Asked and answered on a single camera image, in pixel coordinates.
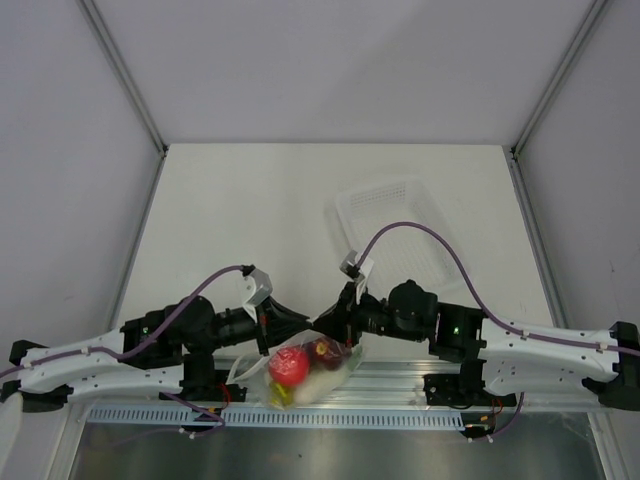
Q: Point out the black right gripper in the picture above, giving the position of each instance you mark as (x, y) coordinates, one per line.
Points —
(343, 321)

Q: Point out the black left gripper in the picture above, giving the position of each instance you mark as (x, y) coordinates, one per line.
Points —
(275, 323)

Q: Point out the dark red apple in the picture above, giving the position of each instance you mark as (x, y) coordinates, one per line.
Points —
(327, 354)

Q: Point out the red tomato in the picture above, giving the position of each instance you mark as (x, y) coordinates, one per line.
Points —
(289, 366)

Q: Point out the clear polka-dot zip bag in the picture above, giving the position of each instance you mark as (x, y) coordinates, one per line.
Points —
(252, 373)

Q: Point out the white radish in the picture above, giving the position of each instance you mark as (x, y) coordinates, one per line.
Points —
(318, 384)

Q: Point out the yellow green bell pepper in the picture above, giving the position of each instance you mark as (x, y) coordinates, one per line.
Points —
(280, 396)

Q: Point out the white perforated plastic basket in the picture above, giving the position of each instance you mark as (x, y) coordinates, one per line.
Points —
(402, 253)

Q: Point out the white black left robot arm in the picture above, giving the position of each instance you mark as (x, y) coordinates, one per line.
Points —
(166, 352)

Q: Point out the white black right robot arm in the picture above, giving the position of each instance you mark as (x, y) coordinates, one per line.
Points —
(497, 362)

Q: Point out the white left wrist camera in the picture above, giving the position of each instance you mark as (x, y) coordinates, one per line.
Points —
(254, 288)

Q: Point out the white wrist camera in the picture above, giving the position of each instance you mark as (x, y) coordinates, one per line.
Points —
(254, 288)
(358, 269)

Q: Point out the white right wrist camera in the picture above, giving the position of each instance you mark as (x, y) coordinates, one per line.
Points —
(358, 269)

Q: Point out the aluminium front rail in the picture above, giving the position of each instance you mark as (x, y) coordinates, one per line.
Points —
(389, 385)

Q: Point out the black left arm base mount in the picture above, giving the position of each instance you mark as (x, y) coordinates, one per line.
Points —
(203, 381)

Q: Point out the white slotted cable duct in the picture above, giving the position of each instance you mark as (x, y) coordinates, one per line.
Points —
(306, 418)

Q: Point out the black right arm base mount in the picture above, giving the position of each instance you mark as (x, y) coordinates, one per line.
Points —
(463, 390)

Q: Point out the aluminium corner frame post left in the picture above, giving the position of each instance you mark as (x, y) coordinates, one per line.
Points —
(99, 28)

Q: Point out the aluminium corner frame post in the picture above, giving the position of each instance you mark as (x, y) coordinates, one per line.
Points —
(99, 28)
(568, 60)

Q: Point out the aluminium corner frame post right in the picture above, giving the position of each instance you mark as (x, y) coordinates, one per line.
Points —
(568, 60)

